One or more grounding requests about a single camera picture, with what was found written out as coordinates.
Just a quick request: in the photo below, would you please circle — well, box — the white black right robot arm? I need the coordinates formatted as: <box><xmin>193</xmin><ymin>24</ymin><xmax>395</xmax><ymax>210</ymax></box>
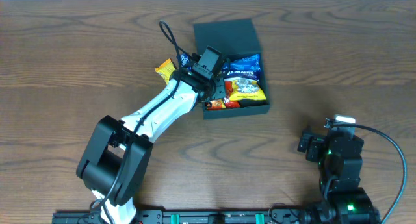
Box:
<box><xmin>298</xmin><ymin>127</ymin><xmax>381</xmax><ymax>224</ymax></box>

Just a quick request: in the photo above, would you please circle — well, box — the blue eclipse mint tin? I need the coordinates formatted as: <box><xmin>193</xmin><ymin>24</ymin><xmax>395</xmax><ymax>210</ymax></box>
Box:
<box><xmin>177</xmin><ymin>53</ymin><xmax>192</xmax><ymax>71</ymax></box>

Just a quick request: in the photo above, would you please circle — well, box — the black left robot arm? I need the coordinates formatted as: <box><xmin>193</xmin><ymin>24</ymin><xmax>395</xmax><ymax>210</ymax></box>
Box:
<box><xmin>76</xmin><ymin>47</ymin><xmax>224</xmax><ymax>223</ymax></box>

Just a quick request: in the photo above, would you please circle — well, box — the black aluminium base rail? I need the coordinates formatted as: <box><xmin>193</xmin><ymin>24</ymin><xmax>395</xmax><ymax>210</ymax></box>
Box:
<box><xmin>51</xmin><ymin>208</ymin><xmax>381</xmax><ymax>224</ymax></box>

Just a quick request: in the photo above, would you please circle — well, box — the red Hacks candy bag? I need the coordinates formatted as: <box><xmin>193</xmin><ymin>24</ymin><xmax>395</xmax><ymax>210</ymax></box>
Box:
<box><xmin>223</xmin><ymin>81</ymin><xmax>241</xmax><ymax>108</ymax></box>

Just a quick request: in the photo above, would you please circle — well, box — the orange yellow snack packet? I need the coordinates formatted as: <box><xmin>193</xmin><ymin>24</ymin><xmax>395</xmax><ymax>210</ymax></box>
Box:
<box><xmin>205</xmin><ymin>99</ymin><xmax>226</xmax><ymax>110</ymax></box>

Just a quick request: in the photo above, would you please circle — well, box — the dark blue wafer packet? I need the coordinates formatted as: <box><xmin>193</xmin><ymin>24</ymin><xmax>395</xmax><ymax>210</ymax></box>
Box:
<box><xmin>224</xmin><ymin>70</ymin><xmax>261</xmax><ymax>81</ymax></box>

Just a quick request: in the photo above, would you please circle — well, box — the black cardboard box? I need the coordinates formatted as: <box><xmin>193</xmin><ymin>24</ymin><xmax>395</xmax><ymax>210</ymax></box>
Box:
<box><xmin>194</xmin><ymin>19</ymin><xmax>270</xmax><ymax>119</ymax></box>

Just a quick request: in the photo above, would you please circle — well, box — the small yellow biscuit packet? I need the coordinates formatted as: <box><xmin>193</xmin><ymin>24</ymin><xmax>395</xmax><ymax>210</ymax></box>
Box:
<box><xmin>155</xmin><ymin>58</ymin><xmax>176</xmax><ymax>84</ymax></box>

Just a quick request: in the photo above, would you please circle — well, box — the blue cookie roll pack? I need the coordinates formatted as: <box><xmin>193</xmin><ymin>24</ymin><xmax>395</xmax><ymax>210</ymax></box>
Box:
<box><xmin>222</xmin><ymin>54</ymin><xmax>261</xmax><ymax>71</ymax></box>

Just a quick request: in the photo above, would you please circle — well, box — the yellow Hacks candy bag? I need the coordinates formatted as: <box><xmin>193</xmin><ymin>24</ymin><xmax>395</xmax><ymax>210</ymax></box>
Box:
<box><xmin>229</xmin><ymin>78</ymin><xmax>267</xmax><ymax>101</ymax></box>

